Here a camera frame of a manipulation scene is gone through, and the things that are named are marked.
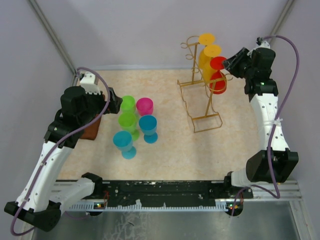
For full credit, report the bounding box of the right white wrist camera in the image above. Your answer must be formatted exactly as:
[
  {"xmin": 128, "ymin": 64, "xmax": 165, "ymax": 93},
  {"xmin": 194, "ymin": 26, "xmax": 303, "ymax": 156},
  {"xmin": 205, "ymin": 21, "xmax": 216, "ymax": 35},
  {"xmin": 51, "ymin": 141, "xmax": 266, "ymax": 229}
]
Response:
[{"xmin": 254, "ymin": 37, "xmax": 271, "ymax": 49}]

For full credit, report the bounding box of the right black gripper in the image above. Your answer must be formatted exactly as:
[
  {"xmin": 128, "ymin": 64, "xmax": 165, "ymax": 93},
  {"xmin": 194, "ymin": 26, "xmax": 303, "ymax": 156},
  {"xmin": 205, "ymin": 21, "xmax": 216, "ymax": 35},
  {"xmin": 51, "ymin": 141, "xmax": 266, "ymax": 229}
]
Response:
[{"xmin": 221, "ymin": 47, "xmax": 255, "ymax": 79}]

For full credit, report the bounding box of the yellow wine glass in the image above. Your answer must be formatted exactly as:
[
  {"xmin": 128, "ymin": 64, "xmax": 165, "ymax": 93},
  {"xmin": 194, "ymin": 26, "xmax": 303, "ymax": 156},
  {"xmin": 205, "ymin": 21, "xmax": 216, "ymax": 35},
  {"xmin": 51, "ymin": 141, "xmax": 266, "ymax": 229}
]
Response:
[
  {"xmin": 198, "ymin": 33, "xmax": 216, "ymax": 70},
  {"xmin": 202, "ymin": 44, "xmax": 223, "ymax": 82}
]

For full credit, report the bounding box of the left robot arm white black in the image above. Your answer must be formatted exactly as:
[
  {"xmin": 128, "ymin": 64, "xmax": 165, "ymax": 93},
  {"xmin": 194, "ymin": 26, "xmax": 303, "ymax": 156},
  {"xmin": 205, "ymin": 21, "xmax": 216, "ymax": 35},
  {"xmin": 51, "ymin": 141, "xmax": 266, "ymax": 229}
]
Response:
[{"xmin": 4, "ymin": 86, "xmax": 122, "ymax": 232}]

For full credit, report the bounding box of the green wine glass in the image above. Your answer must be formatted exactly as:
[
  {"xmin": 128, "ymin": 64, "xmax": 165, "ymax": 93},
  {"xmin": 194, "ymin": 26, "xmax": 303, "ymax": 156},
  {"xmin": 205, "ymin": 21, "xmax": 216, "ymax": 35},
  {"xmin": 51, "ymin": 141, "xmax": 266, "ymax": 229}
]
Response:
[
  {"xmin": 118, "ymin": 112, "xmax": 140, "ymax": 141},
  {"xmin": 120, "ymin": 95, "xmax": 136, "ymax": 113}
]

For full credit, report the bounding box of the blue wine glass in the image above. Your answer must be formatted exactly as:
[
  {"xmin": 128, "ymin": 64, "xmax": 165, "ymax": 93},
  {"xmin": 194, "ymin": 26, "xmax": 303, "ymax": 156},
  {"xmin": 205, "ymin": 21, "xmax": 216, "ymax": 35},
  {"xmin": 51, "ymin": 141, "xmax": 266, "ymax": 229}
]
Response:
[
  {"xmin": 138, "ymin": 115, "xmax": 158, "ymax": 144},
  {"xmin": 112, "ymin": 130, "xmax": 137, "ymax": 160}
]

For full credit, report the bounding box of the yellow wine glass back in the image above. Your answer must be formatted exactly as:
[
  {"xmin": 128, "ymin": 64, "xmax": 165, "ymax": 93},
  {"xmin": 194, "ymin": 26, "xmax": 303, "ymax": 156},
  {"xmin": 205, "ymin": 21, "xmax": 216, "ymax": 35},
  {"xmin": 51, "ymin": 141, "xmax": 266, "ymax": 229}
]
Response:
[{"xmin": 198, "ymin": 33, "xmax": 216, "ymax": 70}]

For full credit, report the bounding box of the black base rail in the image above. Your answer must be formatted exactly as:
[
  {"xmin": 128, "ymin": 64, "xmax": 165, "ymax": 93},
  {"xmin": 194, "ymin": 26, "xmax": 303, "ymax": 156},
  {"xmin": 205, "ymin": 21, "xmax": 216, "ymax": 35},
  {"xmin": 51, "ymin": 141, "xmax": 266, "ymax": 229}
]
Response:
[{"xmin": 72, "ymin": 179, "xmax": 253, "ymax": 216}]

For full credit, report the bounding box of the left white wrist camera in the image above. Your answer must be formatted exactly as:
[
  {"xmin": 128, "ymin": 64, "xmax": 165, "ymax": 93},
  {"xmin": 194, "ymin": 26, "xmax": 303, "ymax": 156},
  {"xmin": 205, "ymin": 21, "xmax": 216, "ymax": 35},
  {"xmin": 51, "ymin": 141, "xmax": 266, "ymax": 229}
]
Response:
[{"xmin": 80, "ymin": 71, "xmax": 101, "ymax": 95}]

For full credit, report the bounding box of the pink wine glass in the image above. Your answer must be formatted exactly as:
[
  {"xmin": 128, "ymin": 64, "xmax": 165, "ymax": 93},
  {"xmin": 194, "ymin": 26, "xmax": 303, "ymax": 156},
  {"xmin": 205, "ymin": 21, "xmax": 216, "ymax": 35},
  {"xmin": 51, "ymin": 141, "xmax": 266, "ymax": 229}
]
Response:
[{"xmin": 136, "ymin": 97, "xmax": 154, "ymax": 116}]

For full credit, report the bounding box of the gold wire glass rack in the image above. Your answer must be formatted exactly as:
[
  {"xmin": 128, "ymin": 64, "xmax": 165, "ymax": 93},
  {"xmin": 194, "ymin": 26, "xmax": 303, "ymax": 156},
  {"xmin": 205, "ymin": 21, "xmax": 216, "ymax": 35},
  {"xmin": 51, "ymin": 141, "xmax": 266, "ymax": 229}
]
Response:
[{"xmin": 177, "ymin": 33, "xmax": 229, "ymax": 134}]

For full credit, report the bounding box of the red wine glass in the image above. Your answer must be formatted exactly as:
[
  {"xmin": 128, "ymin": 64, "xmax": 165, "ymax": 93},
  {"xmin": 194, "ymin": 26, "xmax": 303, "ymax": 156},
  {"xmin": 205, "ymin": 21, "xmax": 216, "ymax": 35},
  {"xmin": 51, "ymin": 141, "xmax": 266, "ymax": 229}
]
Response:
[{"xmin": 209, "ymin": 56, "xmax": 227, "ymax": 95}]

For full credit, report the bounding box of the yellow wine glass front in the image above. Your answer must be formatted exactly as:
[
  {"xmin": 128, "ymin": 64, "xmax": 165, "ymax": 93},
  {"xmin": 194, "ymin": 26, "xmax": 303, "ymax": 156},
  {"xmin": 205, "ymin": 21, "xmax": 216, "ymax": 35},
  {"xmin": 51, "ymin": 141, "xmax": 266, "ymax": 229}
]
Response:
[{"xmin": 202, "ymin": 44, "xmax": 223, "ymax": 82}]

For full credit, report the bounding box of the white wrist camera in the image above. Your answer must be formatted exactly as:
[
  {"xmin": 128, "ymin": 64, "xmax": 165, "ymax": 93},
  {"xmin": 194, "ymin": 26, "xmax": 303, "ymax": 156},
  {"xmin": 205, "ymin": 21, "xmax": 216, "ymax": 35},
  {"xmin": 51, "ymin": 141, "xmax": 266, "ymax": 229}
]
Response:
[
  {"xmin": 254, "ymin": 37, "xmax": 271, "ymax": 49},
  {"xmin": 80, "ymin": 71, "xmax": 101, "ymax": 95}
]

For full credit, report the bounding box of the brown folded cloth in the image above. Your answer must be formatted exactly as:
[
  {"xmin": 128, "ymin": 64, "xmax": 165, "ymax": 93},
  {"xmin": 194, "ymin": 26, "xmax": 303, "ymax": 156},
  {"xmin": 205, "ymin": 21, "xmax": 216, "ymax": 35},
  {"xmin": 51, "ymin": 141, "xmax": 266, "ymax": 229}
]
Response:
[{"xmin": 80, "ymin": 118, "xmax": 101, "ymax": 141}]

